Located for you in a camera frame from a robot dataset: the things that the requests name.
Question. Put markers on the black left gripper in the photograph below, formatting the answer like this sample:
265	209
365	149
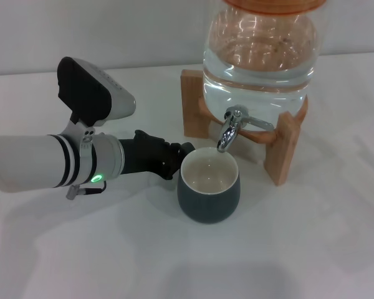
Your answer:
143	157

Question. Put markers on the black cup with white inside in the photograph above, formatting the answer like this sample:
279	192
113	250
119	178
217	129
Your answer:
209	205

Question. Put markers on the chrome faucet with lever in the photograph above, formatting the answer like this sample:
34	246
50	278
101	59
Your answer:
228	134

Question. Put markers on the wooden dispenser stand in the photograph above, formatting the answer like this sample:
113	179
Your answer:
191	106

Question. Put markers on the clear glass water dispenser jar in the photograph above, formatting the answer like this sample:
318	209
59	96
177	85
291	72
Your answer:
258	81

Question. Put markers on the orange jar lid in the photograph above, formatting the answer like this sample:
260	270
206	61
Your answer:
268	6

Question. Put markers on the black and white wrist camera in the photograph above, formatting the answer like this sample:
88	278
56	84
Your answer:
87	93

